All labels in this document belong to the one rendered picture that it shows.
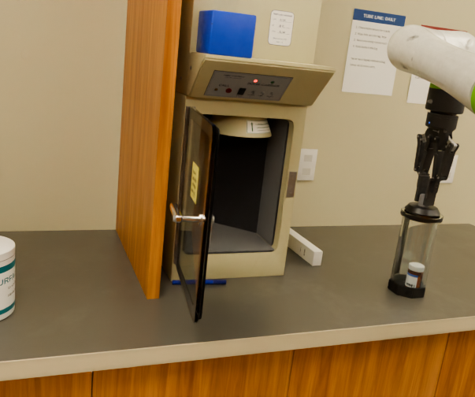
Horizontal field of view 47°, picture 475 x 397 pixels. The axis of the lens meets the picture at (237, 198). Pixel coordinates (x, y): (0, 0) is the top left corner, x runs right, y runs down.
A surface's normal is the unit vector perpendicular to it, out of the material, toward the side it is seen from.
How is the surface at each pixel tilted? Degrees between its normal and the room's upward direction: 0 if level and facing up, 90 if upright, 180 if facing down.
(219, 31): 90
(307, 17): 90
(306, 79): 135
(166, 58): 90
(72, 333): 0
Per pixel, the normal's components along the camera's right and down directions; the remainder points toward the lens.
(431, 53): -0.81, -0.35
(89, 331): 0.11, -0.96
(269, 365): 0.35, 0.29
